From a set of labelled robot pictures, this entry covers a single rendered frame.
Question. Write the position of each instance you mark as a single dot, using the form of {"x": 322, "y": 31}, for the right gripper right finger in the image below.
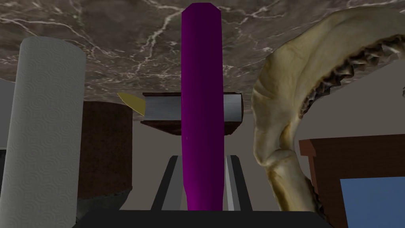
{"x": 235, "y": 190}

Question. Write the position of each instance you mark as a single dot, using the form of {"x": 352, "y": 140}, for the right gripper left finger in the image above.
{"x": 169, "y": 190}

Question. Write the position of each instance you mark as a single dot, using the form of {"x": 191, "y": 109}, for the purple cylinder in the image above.
{"x": 201, "y": 95}

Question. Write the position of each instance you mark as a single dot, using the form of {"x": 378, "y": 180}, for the dark brown cylinder container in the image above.
{"x": 106, "y": 148}

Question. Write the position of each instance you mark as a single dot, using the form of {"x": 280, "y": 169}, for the brown wooden cabinet blue panel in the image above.
{"x": 335, "y": 164}

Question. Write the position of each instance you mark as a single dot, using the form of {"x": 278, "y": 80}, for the beige shark jaw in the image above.
{"x": 284, "y": 95}

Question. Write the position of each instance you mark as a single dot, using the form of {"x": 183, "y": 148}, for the white paper towel roll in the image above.
{"x": 44, "y": 126}

